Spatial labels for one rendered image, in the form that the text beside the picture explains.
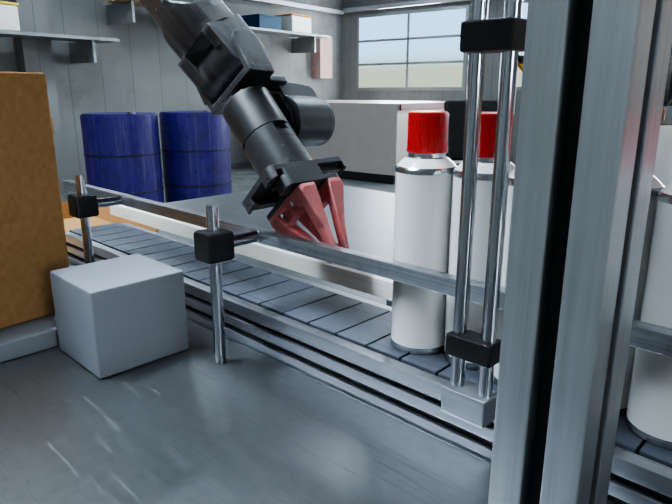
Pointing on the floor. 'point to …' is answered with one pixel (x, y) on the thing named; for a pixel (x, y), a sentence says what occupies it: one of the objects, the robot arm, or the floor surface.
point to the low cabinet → (370, 137)
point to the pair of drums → (144, 135)
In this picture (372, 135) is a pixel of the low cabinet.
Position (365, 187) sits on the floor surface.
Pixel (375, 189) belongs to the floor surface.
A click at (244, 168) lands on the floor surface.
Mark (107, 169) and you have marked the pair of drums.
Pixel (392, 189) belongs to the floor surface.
